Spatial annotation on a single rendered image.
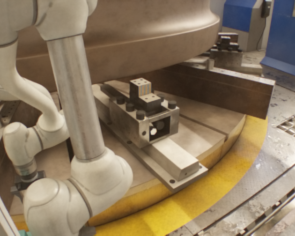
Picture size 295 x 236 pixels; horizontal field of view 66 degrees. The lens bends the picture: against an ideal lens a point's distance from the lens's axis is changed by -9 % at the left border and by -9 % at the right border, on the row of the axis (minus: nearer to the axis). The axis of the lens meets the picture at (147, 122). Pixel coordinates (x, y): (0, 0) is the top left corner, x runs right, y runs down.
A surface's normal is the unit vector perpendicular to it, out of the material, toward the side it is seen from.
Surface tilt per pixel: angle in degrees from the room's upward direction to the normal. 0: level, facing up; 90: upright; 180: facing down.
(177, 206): 0
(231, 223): 0
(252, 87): 90
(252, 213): 0
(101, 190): 73
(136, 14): 90
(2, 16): 110
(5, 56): 123
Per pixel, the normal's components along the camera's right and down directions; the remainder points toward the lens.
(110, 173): 0.76, 0.11
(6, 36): 0.71, 0.68
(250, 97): -0.54, 0.43
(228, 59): -0.18, 0.51
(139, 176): 0.00, -0.86
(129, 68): 0.55, 0.43
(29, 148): 0.76, 0.32
